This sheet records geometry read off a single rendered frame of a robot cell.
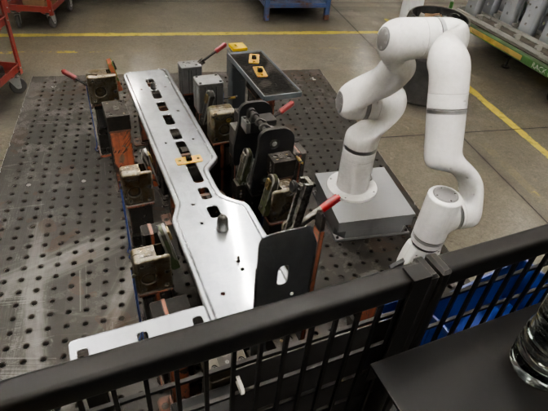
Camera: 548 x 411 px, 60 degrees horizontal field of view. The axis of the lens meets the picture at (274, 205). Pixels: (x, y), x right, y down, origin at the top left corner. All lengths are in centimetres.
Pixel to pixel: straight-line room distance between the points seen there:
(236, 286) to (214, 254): 12
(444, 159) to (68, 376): 97
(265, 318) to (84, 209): 153
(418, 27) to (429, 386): 93
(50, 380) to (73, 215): 150
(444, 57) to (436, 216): 37
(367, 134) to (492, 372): 119
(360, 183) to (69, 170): 115
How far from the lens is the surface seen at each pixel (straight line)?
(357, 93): 155
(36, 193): 202
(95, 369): 39
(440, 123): 117
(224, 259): 122
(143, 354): 39
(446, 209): 120
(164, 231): 113
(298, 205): 115
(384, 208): 179
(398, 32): 127
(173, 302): 116
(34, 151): 227
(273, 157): 137
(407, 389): 54
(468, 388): 57
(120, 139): 182
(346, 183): 178
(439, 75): 117
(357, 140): 167
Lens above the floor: 187
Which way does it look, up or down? 39 degrees down
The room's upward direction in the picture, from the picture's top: 6 degrees clockwise
